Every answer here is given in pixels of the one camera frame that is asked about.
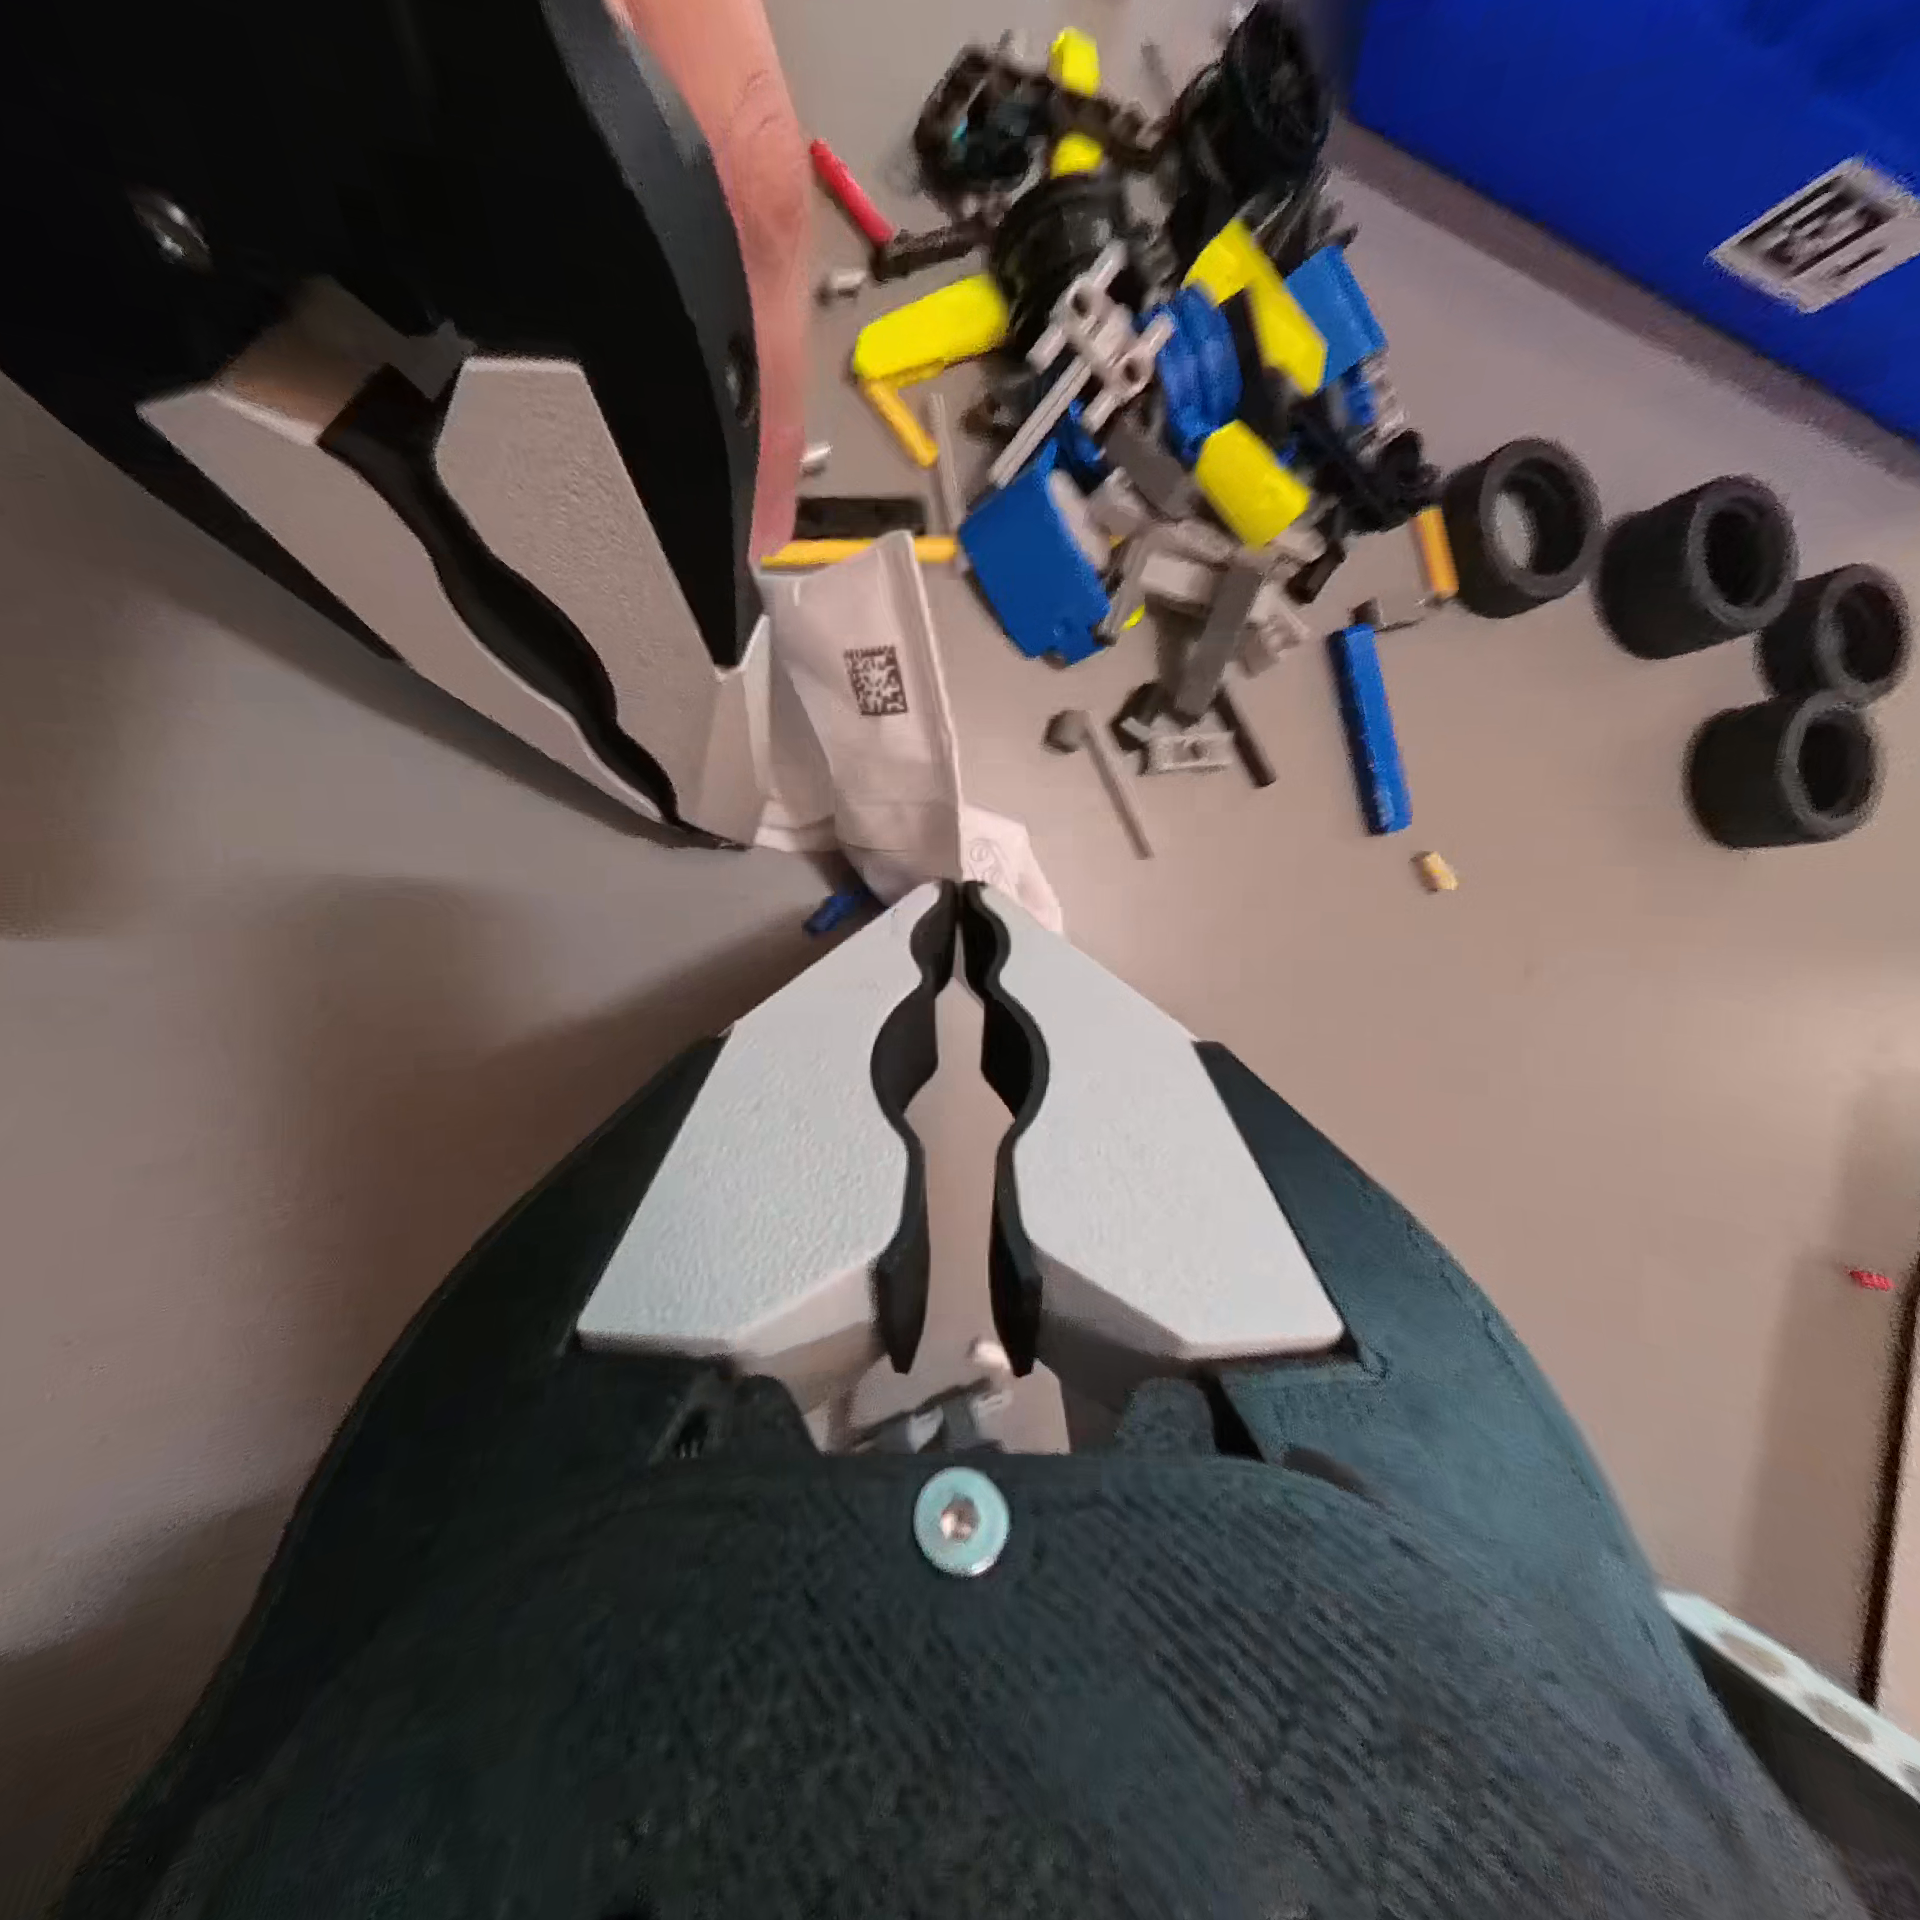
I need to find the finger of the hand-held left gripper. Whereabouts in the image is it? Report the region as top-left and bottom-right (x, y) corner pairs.
(139, 358), (682, 825)
(435, 351), (775, 846)

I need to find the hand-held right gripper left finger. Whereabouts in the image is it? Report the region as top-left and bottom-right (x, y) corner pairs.
(577, 878), (965, 1412)

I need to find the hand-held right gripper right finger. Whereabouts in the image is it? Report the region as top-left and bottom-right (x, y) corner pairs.
(966, 878), (1346, 1415)

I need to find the white paper bag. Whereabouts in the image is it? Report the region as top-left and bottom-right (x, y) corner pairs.
(747, 533), (1067, 935)

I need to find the yellow bent lego beam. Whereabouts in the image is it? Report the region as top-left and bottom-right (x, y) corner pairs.
(852, 275), (1011, 461)

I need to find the grey lego axle with stop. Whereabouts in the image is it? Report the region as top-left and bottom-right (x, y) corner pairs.
(1044, 708), (1158, 862)

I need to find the red lego axle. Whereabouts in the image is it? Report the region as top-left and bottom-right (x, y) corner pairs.
(807, 140), (897, 251)

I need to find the black lego beam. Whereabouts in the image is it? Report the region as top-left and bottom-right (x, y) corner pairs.
(874, 222), (994, 283)

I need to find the long blue lego beam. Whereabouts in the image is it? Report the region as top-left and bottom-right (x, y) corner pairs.
(1326, 622), (1414, 837)

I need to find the partly built lego vehicle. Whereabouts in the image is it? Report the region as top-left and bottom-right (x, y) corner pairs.
(913, 0), (1445, 752)

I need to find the person's left hand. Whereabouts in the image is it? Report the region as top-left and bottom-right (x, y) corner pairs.
(621, 0), (815, 552)

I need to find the black rubber tire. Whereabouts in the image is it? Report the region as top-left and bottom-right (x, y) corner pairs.
(1679, 691), (1886, 852)
(1441, 438), (1605, 622)
(1756, 563), (1916, 705)
(1596, 476), (1802, 662)

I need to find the white perforated tray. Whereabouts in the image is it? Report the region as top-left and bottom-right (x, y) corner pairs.
(1655, 1587), (1920, 1833)

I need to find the blue plastic bin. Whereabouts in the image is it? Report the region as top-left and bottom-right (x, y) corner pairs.
(1339, 0), (1920, 441)

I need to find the black cable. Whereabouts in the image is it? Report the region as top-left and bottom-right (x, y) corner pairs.
(1851, 1230), (1920, 1705)

